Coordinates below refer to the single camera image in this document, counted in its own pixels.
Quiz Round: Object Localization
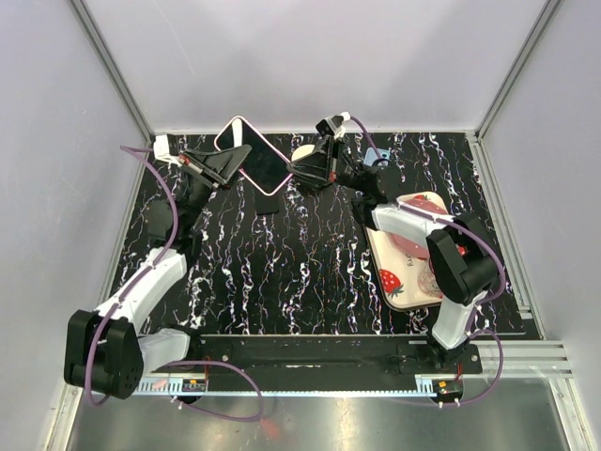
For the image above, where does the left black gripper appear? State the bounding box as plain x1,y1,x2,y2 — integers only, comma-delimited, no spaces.
177,147,256,232

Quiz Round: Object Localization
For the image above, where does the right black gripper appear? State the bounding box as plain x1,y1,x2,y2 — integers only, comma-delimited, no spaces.
283,135,368,194

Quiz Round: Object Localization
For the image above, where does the pink cased phone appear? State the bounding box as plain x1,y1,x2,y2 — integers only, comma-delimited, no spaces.
213,116,292,196

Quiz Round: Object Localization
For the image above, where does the black smartphone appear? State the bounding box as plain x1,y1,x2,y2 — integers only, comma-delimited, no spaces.
254,191,280,216

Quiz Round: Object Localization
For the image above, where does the light blue phone case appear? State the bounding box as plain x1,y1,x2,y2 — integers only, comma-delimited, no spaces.
362,148,389,166

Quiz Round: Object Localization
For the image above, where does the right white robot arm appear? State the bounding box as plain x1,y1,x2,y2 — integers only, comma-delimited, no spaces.
287,136,506,373

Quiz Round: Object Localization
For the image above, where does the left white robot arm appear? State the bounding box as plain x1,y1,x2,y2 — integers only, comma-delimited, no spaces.
64,145,252,405

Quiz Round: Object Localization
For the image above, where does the cream ceramic bowl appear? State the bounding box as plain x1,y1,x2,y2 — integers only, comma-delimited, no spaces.
290,144,316,163

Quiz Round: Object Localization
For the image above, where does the pink dotted plate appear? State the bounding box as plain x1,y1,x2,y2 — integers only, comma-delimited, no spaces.
391,194,448,260

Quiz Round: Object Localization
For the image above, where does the strawberry pattern tray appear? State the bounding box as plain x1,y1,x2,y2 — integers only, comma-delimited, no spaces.
364,191,452,311

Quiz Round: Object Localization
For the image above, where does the pink glass mug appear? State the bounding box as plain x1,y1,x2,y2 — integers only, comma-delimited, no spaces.
417,260,443,300

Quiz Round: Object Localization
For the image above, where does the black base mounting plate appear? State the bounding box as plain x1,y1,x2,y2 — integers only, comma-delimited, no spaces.
184,334,483,376

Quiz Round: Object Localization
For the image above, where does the left control board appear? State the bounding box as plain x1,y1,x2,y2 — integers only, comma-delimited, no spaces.
181,377,208,395

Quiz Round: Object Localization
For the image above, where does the control board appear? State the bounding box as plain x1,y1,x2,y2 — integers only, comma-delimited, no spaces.
434,379,464,398
181,377,208,395

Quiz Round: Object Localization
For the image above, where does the right control board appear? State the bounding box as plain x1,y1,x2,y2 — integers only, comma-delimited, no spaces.
434,379,464,398

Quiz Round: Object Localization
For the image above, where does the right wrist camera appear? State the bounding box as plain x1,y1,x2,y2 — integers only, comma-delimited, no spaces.
316,112,351,139

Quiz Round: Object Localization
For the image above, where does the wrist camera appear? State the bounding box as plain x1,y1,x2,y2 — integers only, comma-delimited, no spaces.
316,112,351,139
152,134,181,166

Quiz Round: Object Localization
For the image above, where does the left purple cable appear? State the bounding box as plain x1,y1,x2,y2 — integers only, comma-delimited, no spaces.
84,145,264,422

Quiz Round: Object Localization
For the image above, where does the purple cable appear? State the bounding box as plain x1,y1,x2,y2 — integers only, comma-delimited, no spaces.
84,145,264,422
348,115,508,409

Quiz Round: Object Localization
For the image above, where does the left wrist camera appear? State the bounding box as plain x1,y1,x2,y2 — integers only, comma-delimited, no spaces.
152,134,181,166

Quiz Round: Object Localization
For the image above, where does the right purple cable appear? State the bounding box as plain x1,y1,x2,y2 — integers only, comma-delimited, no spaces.
348,115,508,409

